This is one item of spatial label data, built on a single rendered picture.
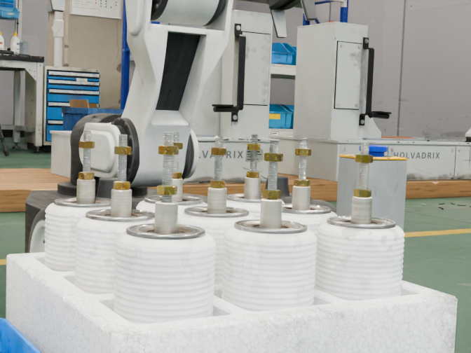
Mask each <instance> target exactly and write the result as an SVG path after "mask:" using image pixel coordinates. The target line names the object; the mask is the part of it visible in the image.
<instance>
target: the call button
mask: <svg viewBox="0 0 471 353"><path fill-rule="evenodd" d="M385 152H388V147H387V146H382V145H369V155H373V156H384V155H385Z"/></svg>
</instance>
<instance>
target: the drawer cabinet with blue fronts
mask: <svg viewBox="0 0 471 353"><path fill-rule="evenodd" d="M100 92H101V69H82V68H71V67H50V66H43V110H42V146H40V147H39V151H41V152H45V153H51V144H52V134H51V133H50V130H53V131H63V113H62V112H61V107H70V105H69V99H88V103H91V104H97V107H98V108H99V109H100ZM34 99H35V79H34V78H33V77H32V76H31V75H30V74H29V72H28V71H25V126H30V127H34ZM25 142H27V149H30V150H34V151H37V147H36V146H34V132H28V131H25Z"/></svg>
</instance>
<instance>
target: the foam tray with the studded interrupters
mask: <svg viewBox="0 0 471 353"><path fill-rule="evenodd" d="M44 253H45V252H39V253H26V254H9V255H7V258H6V319H7V320H9V322H10V323H12V325H14V327H16V329H17V330H19V332H21V334H23V336H24V337H26V338H27V339H28V340H29V341H30V342H31V343H32V344H33V345H34V346H35V347H36V348H37V349H38V350H39V351H40V352H41V353H454V348H455V337H456V314H457V302H458V299H457V298H456V297H455V296H452V295H449V294H447V293H442V292H440V291H436V290H433V289H429V288H426V287H424V286H419V285H417V284H412V283H410V282H406V281H403V280H402V289H401V290H402V294H401V296H395V297H388V298H376V299H369V300H344V299H342V298H338V297H336V296H333V295H330V294H328V293H325V292H322V291H319V290H317V289H315V290H314V297H313V298H314V302H313V304H314V305H311V306H305V307H293V308H286V309H279V310H267V311H260V312H253V311H248V310H244V309H242V308H240V307H238V306H236V305H233V304H231V303H229V302H227V301H225V300H223V299H222V297H221V295H222V291H221V290H222V284H215V285H214V288H213V289H214V294H213V296H214V300H213V302H214V305H213V317H203V318H196V319H184V320H177V321H164V322H158V323H151V324H134V323H130V322H128V321H127V320H125V319H124V318H122V317H121V316H119V315H118V314H116V313H115V312H114V293H106V294H89V293H85V292H84V291H82V290H80V289H79V288H78V287H76V286H75V283H74V282H75V271H68V272H57V271H53V270H51V269H50V268H48V267H46V266H45V265H44V262H45V260H44V257H45V254H44Z"/></svg>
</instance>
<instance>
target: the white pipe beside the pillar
mask: <svg viewBox="0 0 471 353"><path fill-rule="evenodd" d="M52 30H53V37H54V38H55V42H54V67H62V38H63V37H64V21H63V12H58V11H55V19H54V21H53V26H52Z"/></svg>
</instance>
